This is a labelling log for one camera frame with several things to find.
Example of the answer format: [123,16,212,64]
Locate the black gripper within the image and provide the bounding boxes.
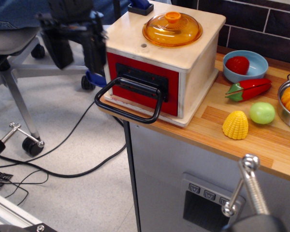
[36,0,107,73]

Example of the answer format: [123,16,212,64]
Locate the black metal drawer handle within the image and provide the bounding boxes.
[94,77,165,125]

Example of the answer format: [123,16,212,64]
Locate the red front wooden drawer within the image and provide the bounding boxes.
[107,52,179,116]

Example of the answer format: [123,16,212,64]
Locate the blue clamp under box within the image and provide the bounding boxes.
[86,70,107,87]

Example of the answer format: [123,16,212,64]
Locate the wooden box housing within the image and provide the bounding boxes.
[104,2,226,127]

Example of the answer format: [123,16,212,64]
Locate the grey office chair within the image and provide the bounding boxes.
[0,28,87,156]

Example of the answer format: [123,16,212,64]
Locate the black and blue clamp top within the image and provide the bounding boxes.
[128,0,154,16]

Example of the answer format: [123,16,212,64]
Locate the blue jeans leg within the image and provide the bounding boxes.
[0,0,116,30]

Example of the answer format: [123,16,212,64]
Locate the orange glass pot lid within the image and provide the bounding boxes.
[142,12,203,47]

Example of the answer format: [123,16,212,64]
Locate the metal clamp screw left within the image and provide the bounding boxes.
[0,122,45,158]

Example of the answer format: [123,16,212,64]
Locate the metal clamp screw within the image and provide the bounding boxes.
[221,154,270,218]
[0,122,45,158]

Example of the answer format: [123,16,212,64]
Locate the small black circuit board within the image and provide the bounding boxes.
[0,172,13,181]

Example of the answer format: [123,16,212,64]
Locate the red toy strawberry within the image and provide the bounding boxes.
[225,56,250,75]

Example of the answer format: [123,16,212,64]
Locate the grey toy kitchen cabinet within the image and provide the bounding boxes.
[124,117,290,232]

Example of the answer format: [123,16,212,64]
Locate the red toy chili pepper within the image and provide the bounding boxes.
[225,78,272,102]

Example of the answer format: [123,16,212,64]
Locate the yellow toy corn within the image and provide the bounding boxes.
[222,111,248,140]

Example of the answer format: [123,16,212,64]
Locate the light blue bowl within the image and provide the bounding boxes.
[223,50,268,83]

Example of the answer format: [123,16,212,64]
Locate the metal clamp screw right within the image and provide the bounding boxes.
[221,154,270,218]

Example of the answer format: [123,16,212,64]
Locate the steel pot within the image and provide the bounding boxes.
[277,74,290,127]

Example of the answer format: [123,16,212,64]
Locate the black floor cable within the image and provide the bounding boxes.
[0,101,128,179]

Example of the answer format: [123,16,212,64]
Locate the aluminium frame rail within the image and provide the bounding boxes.
[0,196,55,232]

